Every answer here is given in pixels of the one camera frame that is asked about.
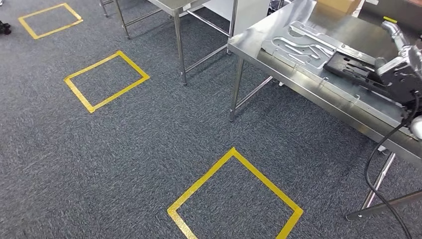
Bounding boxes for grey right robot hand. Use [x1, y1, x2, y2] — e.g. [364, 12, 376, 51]
[375, 20, 422, 69]

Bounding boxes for black plastic plate bracket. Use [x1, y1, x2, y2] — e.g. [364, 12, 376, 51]
[323, 51, 410, 106]

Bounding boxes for steel workbench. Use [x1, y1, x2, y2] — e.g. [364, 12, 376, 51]
[227, 0, 422, 222]

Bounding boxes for cardboard box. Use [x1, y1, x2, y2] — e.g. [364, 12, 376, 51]
[316, 0, 362, 14]

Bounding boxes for stamped silver metal panel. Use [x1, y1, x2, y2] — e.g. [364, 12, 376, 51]
[257, 20, 422, 139]

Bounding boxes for white cabinet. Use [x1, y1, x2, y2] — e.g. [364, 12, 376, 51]
[198, 0, 271, 37]

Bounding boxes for black camera bracket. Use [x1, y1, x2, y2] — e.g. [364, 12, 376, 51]
[379, 62, 422, 107]

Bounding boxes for black cable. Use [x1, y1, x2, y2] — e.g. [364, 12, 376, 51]
[364, 92, 422, 239]

